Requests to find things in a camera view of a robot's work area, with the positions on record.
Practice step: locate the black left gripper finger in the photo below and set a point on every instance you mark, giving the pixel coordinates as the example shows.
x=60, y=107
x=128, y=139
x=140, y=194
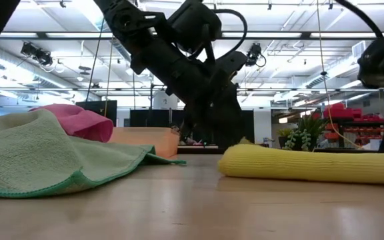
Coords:
x=228, y=130
x=198, y=130

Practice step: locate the yellow microfiber towel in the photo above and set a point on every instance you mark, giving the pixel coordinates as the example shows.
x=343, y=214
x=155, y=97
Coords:
x=312, y=165

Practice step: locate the pink microfiber towel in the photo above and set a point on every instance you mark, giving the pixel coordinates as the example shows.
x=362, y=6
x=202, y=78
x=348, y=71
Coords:
x=85, y=123

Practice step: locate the green microfiber towel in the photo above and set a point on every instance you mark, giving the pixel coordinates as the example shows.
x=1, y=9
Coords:
x=45, y=156

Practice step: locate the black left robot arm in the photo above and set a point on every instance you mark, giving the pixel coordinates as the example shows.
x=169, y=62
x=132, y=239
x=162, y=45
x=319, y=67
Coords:
x=165, y=66

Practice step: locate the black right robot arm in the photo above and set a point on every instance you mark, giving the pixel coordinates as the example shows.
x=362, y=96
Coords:
x=378, y=66

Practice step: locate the black partition panels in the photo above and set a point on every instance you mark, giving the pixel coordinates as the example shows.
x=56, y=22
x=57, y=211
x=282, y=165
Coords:
x=152, y=118

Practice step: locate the orange translucent plastic bin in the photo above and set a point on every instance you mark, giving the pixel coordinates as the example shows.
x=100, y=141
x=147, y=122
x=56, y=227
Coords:
x=145, y=140

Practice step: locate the black ceiling device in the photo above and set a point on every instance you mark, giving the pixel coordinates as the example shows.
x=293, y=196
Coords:
x=254, y=53
x=37, y=53

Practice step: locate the small potted succulent plant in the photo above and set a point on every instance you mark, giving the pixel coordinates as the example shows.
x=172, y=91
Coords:
x=303, y=133

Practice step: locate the black monitor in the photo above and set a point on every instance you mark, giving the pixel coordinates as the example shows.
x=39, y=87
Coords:
x=102, y=108

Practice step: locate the shelf with red bins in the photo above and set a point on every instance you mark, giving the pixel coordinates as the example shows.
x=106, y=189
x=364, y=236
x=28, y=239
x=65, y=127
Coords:
x=342, y=111

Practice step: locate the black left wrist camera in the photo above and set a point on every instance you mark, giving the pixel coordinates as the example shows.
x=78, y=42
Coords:
x=230, y=66

